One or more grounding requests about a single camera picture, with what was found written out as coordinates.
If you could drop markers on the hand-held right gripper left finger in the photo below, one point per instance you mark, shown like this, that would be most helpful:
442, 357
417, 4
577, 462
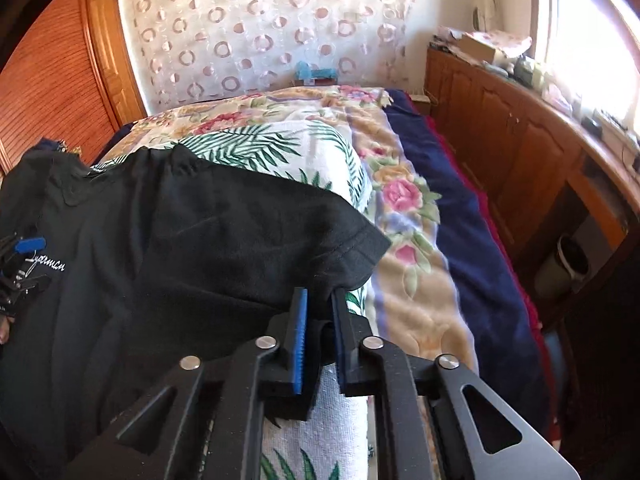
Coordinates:
300, 345

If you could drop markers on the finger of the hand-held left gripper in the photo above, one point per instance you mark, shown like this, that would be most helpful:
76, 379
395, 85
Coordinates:
20, 282
25, 246

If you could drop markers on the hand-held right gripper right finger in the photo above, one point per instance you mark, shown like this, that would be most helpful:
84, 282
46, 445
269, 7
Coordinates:
342, 345

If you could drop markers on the black t-shirt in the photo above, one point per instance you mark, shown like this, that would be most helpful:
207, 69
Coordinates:
200, 240

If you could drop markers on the navy garment with patterned trim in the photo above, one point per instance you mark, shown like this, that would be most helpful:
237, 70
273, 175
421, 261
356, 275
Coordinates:
50, 146

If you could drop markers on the floral blanket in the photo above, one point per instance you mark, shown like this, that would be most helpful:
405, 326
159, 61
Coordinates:
400, 195

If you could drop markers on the wooden louvered wardrobe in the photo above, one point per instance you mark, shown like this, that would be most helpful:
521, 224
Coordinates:
45, 85

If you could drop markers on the navy blue blanket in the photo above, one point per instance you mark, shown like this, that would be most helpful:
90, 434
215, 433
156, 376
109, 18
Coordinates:
450, 200

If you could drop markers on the palm leaf print sheet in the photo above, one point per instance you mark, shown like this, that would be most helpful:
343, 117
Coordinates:
280, 150

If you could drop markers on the pale waste bin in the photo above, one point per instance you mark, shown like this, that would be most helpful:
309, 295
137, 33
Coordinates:
567, 265

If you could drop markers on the blue plastic toy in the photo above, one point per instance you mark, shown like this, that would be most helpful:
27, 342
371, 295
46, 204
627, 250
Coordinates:
312, 74

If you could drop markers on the long wooden cabinet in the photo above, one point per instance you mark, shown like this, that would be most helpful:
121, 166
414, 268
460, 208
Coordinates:
505, 125

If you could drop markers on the circle pattern sheer curtain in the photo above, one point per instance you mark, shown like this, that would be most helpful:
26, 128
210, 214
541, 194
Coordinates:
250, 25

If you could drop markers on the cardboard box with papers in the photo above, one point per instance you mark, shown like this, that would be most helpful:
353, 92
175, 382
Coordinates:
510, 40

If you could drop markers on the bright window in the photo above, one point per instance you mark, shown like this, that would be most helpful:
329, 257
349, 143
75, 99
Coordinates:
590, 45

